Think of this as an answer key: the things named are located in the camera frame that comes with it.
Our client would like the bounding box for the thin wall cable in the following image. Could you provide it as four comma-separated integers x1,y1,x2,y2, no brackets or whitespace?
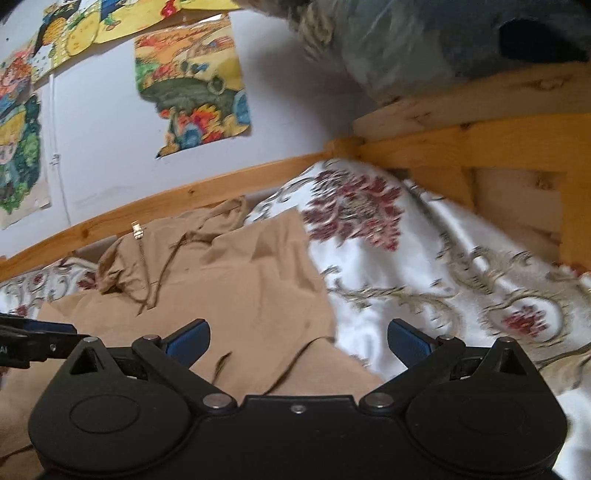
48,73,72,224

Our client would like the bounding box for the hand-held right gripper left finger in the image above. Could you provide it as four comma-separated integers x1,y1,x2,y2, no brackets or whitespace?
64,318,238,413

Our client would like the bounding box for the white floral bedspread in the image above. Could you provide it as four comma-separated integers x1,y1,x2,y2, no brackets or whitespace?
0,157,591,464

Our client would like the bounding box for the tan hoodie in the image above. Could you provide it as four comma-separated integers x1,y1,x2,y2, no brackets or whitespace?
0,196,385,468

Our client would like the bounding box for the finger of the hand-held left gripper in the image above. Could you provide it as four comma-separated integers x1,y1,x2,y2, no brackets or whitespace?
0,314,91,370

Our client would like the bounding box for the wooden bed frame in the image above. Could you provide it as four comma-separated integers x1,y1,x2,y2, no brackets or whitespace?
0,60,591,283

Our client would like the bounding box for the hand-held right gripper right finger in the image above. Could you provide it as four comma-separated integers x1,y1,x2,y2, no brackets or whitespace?
359,318,537,412

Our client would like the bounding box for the blue grey patterned blanket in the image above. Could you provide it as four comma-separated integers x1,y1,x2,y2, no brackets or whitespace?
240,0,591,108

